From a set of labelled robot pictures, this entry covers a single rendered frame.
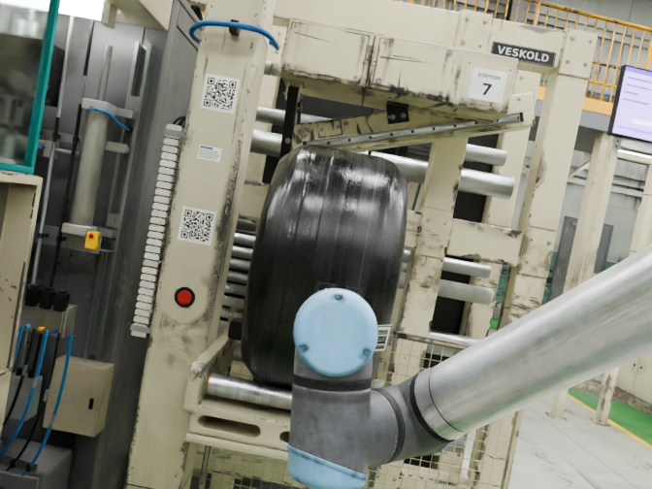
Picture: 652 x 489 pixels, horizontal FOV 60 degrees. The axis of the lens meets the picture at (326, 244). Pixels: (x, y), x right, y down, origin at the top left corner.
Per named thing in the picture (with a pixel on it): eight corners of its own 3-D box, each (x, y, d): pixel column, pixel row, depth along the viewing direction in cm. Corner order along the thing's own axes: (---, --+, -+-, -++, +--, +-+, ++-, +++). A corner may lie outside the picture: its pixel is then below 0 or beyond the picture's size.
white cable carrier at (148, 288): (130, 335, 127) (166, 123, 124) (138, 330, 132) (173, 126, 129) (149, 339, 127) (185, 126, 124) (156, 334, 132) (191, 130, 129)
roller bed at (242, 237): (190, 327, 165) (208, 226, 164) (203, 318, 180) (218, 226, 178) (257, 340, 165) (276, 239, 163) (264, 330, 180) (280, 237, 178)
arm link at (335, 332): (288, 380, 60) (294, 285, 61) (295, 364, 72) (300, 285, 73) (377, 386, 60) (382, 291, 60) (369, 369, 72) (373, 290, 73)
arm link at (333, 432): (397, 486, 66) (403, 377, 66) (320, 507, 58) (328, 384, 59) (342, 464, 73) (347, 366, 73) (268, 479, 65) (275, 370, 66)
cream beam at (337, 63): (278, 72, 148) (288, 16, 147) (287, 93, 173) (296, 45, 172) (509, 114, 147) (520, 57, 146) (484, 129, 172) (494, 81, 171)
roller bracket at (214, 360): (180, 411, 115) (189, 365, 114) (221, 361, 155) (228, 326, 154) (197, 414, 115) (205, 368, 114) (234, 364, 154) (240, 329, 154)
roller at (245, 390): (202, 395, 121) (199, 390, 117) (208, 374, 123) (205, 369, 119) (363, 426, 121) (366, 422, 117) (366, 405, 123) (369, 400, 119)
